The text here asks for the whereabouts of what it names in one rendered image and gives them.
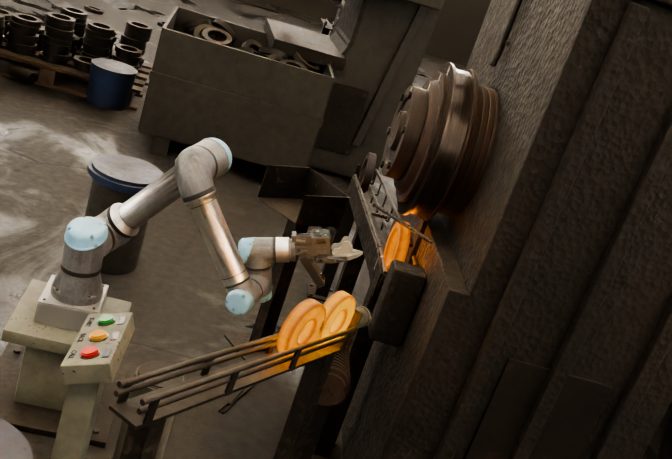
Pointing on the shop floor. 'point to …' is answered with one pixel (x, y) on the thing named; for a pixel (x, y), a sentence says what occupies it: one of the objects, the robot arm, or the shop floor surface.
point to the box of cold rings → (233, 92)
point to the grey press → (365, 43)
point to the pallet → (71, 47)
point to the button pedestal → (88, 383)
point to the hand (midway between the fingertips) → (358, 255)
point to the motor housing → (335, 387)
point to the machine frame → (547, 239)
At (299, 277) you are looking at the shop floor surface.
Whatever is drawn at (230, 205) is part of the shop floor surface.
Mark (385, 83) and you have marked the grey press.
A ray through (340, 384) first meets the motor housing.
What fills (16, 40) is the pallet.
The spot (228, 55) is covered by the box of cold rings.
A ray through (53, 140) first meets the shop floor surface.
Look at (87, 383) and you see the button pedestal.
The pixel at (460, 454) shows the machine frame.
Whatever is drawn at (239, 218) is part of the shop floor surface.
